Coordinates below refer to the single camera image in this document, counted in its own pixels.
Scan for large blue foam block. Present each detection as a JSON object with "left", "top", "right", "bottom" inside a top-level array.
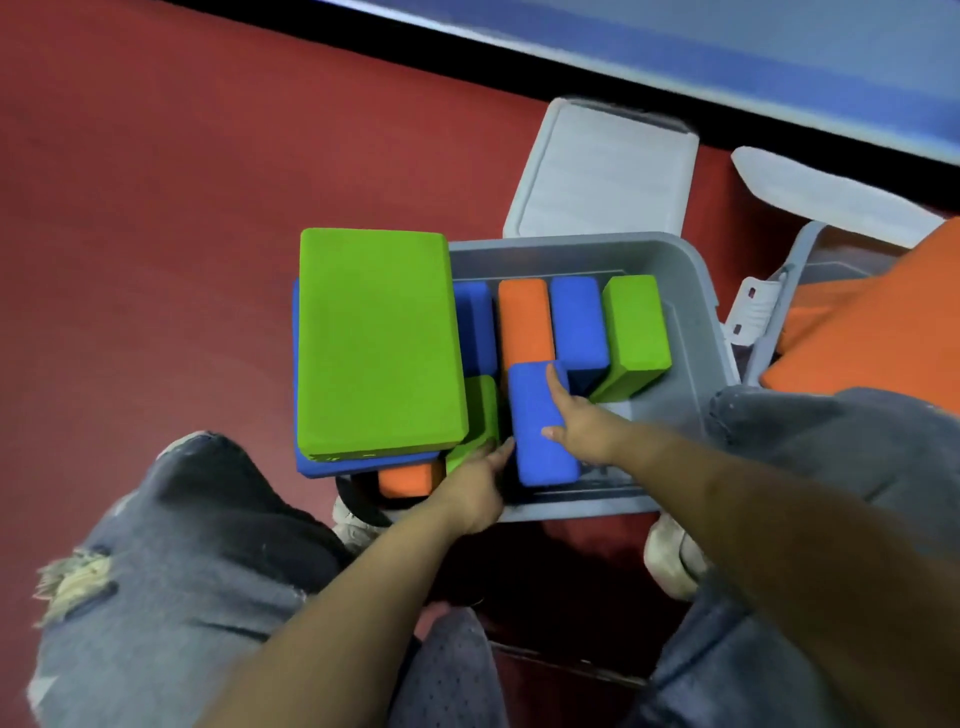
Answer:
[{"left": 291, "top": 279, "right": 445, "bottom": 480}]

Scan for grey plastic bin lid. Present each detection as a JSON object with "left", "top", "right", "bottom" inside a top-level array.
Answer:
[
  {"left": 501, "top": 97, "right": 701, "bottom": 242},
  {"left": 730, "top": 146, "right": 947, "bottom": 250}
]

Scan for white bin latch handle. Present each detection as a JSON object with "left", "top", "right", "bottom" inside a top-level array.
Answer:
[{"left": 723, "top": 265, "right": 795, "bottom": 348}]

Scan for large green foam block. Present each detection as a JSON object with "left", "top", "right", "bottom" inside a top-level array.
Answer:
[{"left": 297, "top": 228, "right": 471, "bottom": 461}]

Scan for person's left forearm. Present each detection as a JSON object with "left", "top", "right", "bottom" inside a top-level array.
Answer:
[{"left": 195, "top": 496, "right": 471, "bottom": 728}]

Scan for person's right hand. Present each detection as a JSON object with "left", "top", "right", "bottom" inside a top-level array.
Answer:
[{"left": 541, "top": 363, "right": 639, "bottom": 470}]

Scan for grey ripped jeans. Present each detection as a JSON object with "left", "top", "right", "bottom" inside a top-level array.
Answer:
[{"left": 26, "top": 385, "right": 960, "bottom": 728}]

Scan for grey plastic storage bin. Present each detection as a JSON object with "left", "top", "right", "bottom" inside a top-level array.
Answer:
[
  {"left": 381, "top": 231, "right": 741, "bottom": 525},
  {"left": 741, "top": 220, "right": 909, "bottom": 388}
]

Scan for person's left hand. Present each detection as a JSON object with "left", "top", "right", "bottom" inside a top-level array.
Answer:
[{"left": 431, "top": 437, "right": 517, "bottom": 538}]

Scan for blue floor mat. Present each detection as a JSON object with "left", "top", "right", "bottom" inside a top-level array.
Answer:
[{"left": 161, "top": 0, "right": 960, "bottom": 198}]

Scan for large orange foam block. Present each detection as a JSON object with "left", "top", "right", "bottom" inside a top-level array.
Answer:
[{"left": 760, "top": 217, "right": 960, "bottom": 418}]

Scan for white shoe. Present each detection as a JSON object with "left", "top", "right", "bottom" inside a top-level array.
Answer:
[
  {"left": 331, "top": 495, "right": 393, "bottom": 558},
  {"left": 642, "top": 513, "right": 711, "bottom": 603}
]

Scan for person's right forearm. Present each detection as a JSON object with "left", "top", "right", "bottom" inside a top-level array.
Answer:
[{"left": 600, "top": 423, "right": 960, "bottom": 728}]

